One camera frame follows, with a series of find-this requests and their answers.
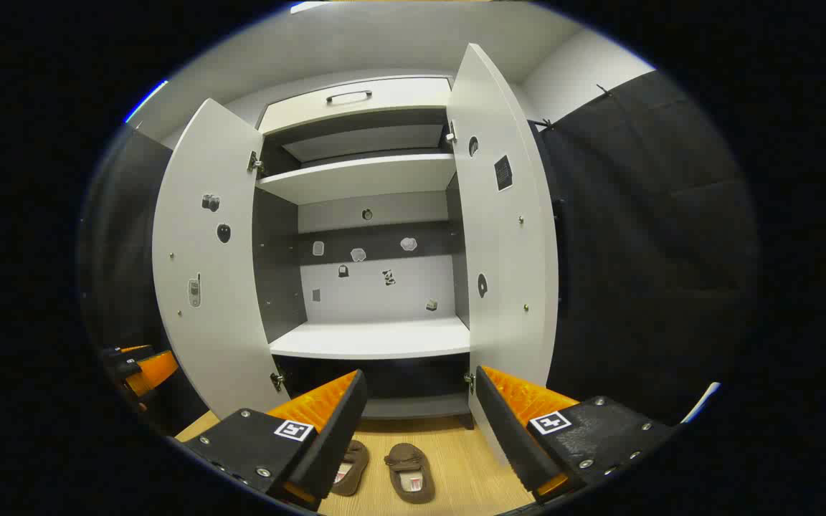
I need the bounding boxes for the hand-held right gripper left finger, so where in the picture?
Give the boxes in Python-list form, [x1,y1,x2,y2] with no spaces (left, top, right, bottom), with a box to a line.
[180,369,369,511]

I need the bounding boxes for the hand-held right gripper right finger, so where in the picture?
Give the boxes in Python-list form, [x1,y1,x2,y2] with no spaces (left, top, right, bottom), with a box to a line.
[474,365,679,506]

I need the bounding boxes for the white drawer with handle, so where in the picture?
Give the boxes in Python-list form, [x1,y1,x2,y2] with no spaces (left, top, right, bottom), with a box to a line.
[259,77,453,135]

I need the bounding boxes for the brown shoe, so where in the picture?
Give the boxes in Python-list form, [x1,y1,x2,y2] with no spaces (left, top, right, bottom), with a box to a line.
[331,439,371,497]
[384,442,436,505]

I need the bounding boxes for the white shoe cabinet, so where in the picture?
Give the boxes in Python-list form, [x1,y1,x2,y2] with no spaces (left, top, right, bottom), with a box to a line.
[252,75,475,431]

